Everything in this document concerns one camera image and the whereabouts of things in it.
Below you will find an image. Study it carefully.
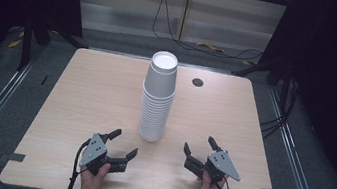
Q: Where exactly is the black metal stand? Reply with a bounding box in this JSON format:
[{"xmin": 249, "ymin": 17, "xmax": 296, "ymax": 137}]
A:
[
  {"xmin": 227, "ymin": 49, "xmax": 299, "ymax": 109},
  {"xmin": 0, "ymin": 9, "xmax": 93, "ymax": 82}
]

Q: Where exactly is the yellow floor tape scrap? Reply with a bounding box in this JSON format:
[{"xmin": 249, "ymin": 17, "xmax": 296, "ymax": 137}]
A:
[
  {"xmin": 8, "ymin": 37, "xmax": 24, "ymax": 50},
  {"xmin": 195, "ymin": 40, "xmax": 226, "ymax": 54}
]

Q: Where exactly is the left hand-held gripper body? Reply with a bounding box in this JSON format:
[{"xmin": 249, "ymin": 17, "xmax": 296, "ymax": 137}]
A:
[{"xmin": 78, "ymin": 131, "xmax": 133, "ymax": 181}]

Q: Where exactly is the left hand-held gripper black cable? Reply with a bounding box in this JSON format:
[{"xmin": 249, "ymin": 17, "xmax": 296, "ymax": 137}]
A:
[{"xmin": 65, "ymin": 136, "xmax": 92, "ymax": 189}]

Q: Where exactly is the person's left hand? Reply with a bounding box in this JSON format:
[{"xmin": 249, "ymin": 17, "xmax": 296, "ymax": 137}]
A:
[{"xmin": 77, "ymin": 157, "xmax": 113, "ymax": 189}]

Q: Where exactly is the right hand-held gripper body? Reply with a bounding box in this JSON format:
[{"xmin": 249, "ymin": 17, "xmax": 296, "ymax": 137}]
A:
[{"xmin": 181, "ymin": 145, "xmax": 245, "ymax": 188}]

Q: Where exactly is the bundle of black cables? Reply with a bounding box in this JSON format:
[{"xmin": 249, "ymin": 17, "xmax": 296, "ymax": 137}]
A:
[{"xmin": 257, "ymin": 74, "xmax": 303, "ymax": 144}]

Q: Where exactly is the dark round table grommet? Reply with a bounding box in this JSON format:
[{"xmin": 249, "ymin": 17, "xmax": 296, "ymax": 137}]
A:
[{"xmin": 191, "ymin": 77, "xmax": 205, "ymax": 88}]

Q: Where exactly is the long black wall cable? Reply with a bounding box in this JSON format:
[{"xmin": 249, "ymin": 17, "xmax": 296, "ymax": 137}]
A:
[{"xmin": 148, "ymin": 0, "xmax": 273, "ymax": 65}]

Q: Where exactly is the stack of white paper cups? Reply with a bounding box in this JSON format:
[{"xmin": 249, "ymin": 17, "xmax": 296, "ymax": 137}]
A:
[{"xmin": 134, "ymin": 48, "xmax": 183, "ymax": 145}]

